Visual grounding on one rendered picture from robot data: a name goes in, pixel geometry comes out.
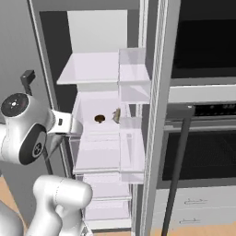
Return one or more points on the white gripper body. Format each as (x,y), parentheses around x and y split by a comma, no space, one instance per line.
(76,125)

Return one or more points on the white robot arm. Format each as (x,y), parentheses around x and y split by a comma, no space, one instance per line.
(27,129)

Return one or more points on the brown mushroom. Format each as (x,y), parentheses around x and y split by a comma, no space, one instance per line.
(100,118)

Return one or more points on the grey brown fish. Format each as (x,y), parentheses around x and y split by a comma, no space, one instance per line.
(116,115)

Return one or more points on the white fridge shelf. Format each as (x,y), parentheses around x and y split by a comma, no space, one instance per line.
(89,68)
(98,106)

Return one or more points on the clear fridge drawer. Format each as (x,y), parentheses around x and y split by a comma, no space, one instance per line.
(107,186)
(98,153)
(107,212)

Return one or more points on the clear door bin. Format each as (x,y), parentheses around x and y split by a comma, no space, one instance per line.
(132,73)
(132,147)

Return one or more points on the grey ribbed fridge door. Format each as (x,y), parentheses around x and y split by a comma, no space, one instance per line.
(158,92)

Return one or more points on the grey fridge body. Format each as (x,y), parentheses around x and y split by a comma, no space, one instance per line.
(92,27)

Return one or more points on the white drawer front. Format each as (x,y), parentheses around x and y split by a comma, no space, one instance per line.
(202,209)

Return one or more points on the black built-in microwave oven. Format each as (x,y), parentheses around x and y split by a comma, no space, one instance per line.
(206,43)

